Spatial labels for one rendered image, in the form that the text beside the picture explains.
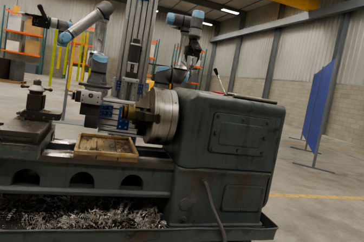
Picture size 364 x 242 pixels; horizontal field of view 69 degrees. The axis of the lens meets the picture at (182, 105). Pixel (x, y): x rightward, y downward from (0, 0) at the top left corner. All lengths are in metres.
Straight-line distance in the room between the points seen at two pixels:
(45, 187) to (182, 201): 0.65
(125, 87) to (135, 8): 0.66
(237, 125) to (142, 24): 1.27
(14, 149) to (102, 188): 0.43
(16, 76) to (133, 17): 11.76
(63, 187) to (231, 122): 0.88
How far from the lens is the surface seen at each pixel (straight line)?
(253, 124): 1.49
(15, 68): 13.84
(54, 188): 1.42
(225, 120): 1.41
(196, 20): 1.67
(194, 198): 1.48
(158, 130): 1.36
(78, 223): 1.42
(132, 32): 2.33
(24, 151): 1.30
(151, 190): 1.45
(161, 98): 1.37
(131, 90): 2.22
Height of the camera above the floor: 1.29
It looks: 5 degrees down
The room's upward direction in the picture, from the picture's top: 10 degrees clockwise
